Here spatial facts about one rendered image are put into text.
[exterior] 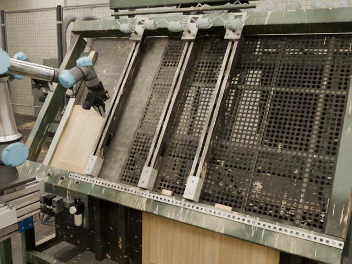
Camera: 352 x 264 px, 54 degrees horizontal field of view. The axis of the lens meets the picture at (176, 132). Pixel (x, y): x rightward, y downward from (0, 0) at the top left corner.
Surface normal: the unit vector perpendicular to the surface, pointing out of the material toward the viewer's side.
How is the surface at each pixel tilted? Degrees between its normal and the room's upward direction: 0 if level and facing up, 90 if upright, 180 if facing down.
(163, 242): 90
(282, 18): 58
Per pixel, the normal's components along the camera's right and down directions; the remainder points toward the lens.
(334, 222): -0.42, -0.39
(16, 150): 0.73, 0.28
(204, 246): -0.51, 0.16
